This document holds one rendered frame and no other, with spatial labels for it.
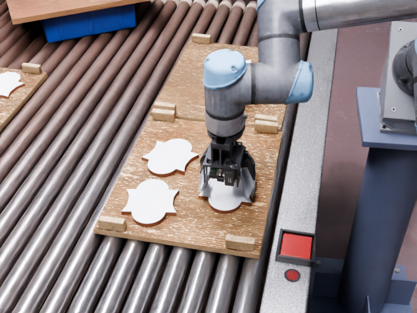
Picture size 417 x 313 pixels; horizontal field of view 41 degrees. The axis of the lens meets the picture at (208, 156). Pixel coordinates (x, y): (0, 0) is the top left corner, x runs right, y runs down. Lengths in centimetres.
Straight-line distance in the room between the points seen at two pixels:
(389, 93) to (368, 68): 206
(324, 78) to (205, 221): 68
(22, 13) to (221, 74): 101
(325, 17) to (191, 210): 49
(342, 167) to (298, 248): 167
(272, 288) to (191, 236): 20
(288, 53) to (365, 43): 289
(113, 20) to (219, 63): 99
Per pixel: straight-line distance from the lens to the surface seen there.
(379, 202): 175
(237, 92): 97
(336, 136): 297
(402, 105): 154
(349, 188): 267
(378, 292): 208
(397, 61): 152
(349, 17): 100
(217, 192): 121
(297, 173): 132
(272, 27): 100
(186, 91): 155
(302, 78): 98
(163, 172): 126
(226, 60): 97
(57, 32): 189
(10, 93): 164
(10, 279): 116
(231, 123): 102
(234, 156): 109
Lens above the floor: 178
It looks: 40 degrees down
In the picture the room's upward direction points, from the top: 1 degrees counter-clockwise
